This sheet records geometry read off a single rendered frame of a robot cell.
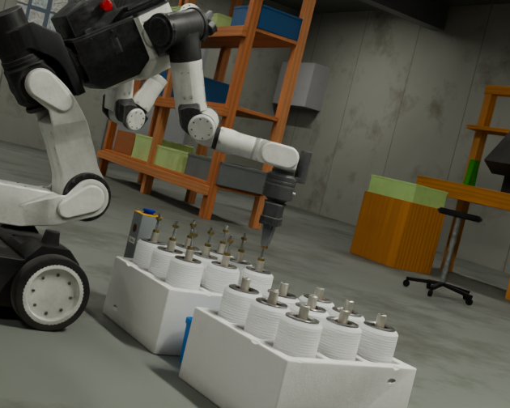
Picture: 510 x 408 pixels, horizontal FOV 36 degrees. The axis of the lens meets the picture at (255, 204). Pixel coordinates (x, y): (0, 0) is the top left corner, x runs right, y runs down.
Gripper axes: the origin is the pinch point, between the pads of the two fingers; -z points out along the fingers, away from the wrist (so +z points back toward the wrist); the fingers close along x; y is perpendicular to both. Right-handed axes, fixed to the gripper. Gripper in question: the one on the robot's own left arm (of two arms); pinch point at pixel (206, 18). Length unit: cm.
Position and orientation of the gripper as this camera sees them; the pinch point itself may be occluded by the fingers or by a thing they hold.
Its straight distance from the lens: 294.0
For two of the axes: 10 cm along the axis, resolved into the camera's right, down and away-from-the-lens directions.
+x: 8.6, 3.3, -3.9
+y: -1.3, -6.0, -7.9
